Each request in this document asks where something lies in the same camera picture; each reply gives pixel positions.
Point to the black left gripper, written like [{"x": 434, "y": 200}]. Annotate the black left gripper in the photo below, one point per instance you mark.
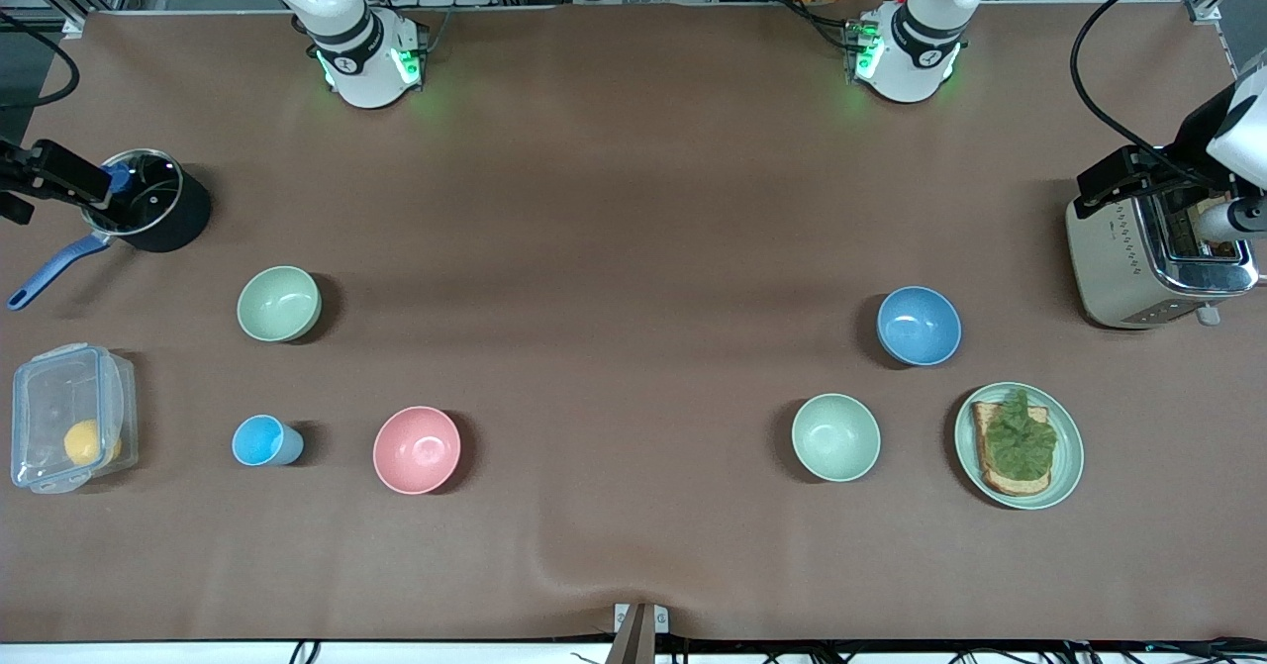
[{"x": 1191, "y": 145}]

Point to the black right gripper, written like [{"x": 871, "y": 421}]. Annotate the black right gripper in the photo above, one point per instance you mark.
[{"x": 20, "y": 171}]

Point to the pale green bowl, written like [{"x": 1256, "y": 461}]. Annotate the pale green bowl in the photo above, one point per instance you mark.
[
  {"x": 279, "y": 304},
  {"x": 835, "y": 436}
]

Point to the blue bowl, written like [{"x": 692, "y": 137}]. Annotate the blue bowl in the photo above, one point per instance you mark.
[{"x": 919, "y": 326}]

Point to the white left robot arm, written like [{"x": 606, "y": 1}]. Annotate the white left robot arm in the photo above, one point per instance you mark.
[{"x": 916, "y": 60}]

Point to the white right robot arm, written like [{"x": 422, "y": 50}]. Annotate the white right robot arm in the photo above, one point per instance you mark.
[{"x": 361, "y": 60}]

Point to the pink bowl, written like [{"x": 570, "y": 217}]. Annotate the pink bowl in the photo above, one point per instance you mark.
[{"x": 417, "y": 450}]

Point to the glass lid with blue knob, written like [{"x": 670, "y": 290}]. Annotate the glass lid with blue knob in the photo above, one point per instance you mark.
[{"x": 153, "y": 184}]

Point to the silver toaster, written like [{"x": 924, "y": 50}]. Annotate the silver toaster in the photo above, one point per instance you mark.
[{"x": 1119, "y": 268}]

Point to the brown bread slice in toaster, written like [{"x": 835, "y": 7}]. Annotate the brown bread slice in toaster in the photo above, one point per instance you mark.
[{"x": 1213, "y": 205}]

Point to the clear plastic lidded container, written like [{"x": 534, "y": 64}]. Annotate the clear plastic lidded container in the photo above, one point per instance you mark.
[{"x": 49, "y": 397}]

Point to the yellow lemon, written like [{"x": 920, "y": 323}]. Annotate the yellow lemon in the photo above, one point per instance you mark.
[{"x": 87, "y": 442}]

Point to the green lettuce leaf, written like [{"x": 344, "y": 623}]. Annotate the green lettuce leaf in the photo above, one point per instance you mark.
[{"x": 1020, "y": 441}]

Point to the pale green plate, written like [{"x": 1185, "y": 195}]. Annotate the pale green plate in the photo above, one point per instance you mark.
[{"x": 1069, "y": 466}]

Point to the light blue cup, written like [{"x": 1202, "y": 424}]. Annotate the light blue cup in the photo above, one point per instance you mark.
[{"x": 259, "y": 440}]

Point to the toast slice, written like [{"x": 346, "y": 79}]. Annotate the toast slice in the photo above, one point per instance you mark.
[{"x": 1000, "y": 484}]

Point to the metal table corner bracket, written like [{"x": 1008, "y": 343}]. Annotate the metal table corner bracket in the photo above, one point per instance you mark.
[
  {"x": 73, "y": 27},
  {"x": 1206, "y": 9}
]

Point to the metal table edge bracket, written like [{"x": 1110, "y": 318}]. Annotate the metal table edge bracket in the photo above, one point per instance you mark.
[{"x": 622, "y": 616}]

